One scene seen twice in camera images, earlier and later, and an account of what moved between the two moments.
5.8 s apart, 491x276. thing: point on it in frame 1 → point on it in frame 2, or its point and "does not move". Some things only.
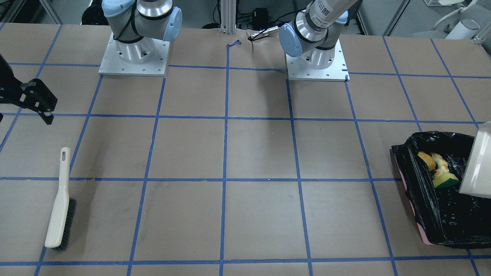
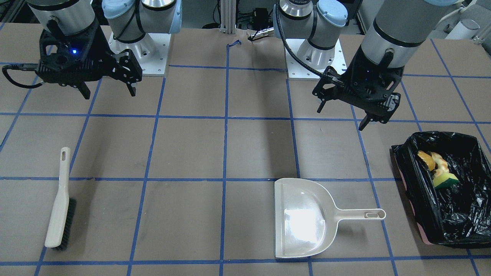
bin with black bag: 444,216 does not move
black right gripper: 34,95 → 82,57
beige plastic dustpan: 476,180 → 305,218
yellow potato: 429,160 does not move
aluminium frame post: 228,17 does not move
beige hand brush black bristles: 61,226 does not move
